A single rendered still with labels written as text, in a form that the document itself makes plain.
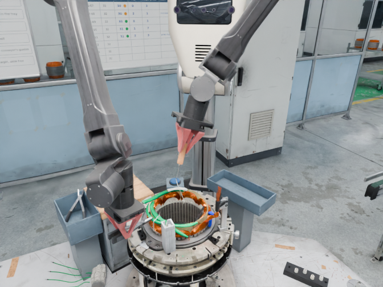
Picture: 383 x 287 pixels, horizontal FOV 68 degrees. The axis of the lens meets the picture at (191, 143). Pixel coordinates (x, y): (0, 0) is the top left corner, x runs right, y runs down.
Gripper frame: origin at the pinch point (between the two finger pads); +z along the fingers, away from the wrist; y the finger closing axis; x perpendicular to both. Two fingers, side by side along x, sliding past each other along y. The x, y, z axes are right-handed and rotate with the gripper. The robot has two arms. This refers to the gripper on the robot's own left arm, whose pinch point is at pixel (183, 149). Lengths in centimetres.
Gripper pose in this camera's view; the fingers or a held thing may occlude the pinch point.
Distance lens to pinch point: 76.9
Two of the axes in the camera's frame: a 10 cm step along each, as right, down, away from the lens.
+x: -3.7, -3.2, 8.7
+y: 8.8, 1.8, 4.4
